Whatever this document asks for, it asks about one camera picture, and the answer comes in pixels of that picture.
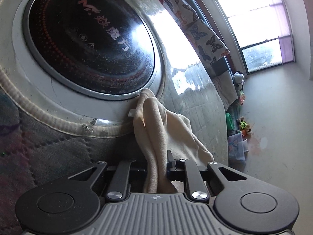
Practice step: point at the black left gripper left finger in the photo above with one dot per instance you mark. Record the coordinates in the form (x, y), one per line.
(127, 177)

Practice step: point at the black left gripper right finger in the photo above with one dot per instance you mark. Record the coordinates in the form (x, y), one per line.
(187, 171)

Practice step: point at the cream fleece garment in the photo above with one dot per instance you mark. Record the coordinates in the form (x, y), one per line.
(158, 130)

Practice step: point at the clear plastic storage box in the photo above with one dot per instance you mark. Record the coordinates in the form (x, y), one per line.
(237, 147)

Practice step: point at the green plastic bowl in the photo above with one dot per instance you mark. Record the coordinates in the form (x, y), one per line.
(229, 122)

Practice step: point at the brown green plush toys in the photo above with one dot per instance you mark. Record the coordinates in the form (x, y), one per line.
(243, 126)

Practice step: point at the quilted star tablecloth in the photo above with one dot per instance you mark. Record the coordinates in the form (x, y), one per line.
(48, 131)

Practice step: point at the grey plain pillow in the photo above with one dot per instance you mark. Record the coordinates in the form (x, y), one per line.
(226, 89)

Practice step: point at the blue corner sofa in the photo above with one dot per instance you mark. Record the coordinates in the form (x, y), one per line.
(218, 67)

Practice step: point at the white black plush toy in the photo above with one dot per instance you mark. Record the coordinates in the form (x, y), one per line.
(239, 80)

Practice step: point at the large butterfly print pillow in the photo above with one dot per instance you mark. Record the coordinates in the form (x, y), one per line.
(207, 44)

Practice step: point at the round black induction cooktop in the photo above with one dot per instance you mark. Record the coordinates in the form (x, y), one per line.
(98, 48)

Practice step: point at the small butterfly print pillow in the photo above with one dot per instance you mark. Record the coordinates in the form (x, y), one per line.
(182, 12)

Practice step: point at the window with frame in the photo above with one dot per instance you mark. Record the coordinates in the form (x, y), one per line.
(257, 32)

